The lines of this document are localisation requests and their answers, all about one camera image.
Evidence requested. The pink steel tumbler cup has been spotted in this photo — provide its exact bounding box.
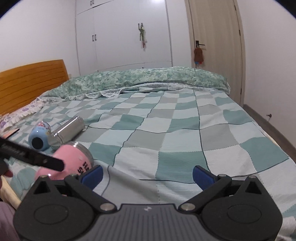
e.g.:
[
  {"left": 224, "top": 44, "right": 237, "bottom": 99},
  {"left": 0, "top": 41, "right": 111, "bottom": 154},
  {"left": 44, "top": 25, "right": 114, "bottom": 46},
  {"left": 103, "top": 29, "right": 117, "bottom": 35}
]
[{"left": 34, "top": 142, "right": 94, "bottom": 180}]

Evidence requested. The light blue cartoon cup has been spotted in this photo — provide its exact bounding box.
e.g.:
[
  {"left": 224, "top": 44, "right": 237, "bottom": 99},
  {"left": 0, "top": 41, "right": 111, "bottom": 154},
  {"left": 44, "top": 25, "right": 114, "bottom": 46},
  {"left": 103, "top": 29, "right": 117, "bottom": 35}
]
[{"left": 28, "top": 121, "right": 51, "bottom": 151}]

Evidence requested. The stainless steel cylindrical cup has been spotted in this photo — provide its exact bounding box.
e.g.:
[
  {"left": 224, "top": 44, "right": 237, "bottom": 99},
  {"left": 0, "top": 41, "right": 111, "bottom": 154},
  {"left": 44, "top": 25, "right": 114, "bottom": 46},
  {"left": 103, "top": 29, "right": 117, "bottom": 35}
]
[{"left": 48, "top": 116, "right": 85, "bottom": 148}]

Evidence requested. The beige room door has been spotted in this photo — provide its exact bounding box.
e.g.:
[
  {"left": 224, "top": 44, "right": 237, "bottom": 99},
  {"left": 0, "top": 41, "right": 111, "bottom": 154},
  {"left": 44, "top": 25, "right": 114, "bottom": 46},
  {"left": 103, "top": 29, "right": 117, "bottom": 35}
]
[{"left": 185, "top": 1, "right": 245, "bottom": 105}]

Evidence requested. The person's left hand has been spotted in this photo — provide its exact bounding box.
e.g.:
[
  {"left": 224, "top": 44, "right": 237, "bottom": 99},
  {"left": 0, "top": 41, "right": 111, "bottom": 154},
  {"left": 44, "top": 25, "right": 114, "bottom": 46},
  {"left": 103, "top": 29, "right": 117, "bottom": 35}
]
[{"left": 0, "top": 170, "right": 13, "bottom": 186}]

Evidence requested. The purple floral pillow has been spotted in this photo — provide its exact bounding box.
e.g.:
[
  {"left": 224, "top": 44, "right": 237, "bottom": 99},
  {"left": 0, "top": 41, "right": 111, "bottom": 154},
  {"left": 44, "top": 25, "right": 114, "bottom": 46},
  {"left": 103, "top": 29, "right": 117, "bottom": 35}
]
[{"left": 1, "top": 97, "right": 47, "bottom": 134}]

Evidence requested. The green checkered bed blanket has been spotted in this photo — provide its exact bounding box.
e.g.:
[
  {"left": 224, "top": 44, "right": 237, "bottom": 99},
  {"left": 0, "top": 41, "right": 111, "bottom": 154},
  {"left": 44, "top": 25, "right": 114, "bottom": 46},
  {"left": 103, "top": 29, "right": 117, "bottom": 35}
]
[{"left": 0, "top": 87, "right": 296, "bottom": 239}]

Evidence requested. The orange wooden headboard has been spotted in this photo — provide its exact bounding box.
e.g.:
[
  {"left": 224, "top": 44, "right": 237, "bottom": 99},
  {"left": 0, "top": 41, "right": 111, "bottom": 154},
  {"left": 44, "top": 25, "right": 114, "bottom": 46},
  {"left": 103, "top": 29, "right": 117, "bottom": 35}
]
[{"left": 0, "top": 59, "right": 69, "bottom": 115}]

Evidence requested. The green floral quilt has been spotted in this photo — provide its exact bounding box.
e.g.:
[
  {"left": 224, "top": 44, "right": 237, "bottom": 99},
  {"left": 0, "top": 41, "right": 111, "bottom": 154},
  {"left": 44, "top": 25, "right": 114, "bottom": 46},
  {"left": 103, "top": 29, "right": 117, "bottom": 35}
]
[{"left": 40, "top": 67, "right": 231, "bottom": 101}]

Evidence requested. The white wardrobe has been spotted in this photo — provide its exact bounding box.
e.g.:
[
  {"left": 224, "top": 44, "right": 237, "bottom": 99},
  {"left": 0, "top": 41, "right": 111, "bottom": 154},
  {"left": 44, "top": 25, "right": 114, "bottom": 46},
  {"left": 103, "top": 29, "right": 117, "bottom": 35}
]
[{"left": 76, "top": 1, "right": 172, "bottom": 75}]

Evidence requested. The green hanging wardrobe decoration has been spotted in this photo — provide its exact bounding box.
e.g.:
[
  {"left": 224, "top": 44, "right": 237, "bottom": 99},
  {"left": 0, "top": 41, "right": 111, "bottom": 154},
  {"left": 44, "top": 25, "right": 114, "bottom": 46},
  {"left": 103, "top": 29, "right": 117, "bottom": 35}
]
[{"left": 138, "top": 23, "right": 147, "bottom": 50}]

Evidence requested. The red-brown ornament on door handle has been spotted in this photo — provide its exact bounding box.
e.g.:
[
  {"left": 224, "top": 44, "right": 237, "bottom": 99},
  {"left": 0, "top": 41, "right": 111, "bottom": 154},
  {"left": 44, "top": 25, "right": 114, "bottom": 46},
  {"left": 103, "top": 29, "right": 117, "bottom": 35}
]
[{"left": 194, "top": 48, "right": 204, "bottom": 64}]

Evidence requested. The black door handle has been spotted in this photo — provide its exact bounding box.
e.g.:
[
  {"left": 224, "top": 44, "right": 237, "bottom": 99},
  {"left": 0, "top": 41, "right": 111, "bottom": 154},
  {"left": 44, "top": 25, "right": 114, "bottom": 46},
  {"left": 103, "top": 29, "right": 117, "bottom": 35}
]
[{"left": 195, "top": 40, "right": 205, "bottom": 48}]

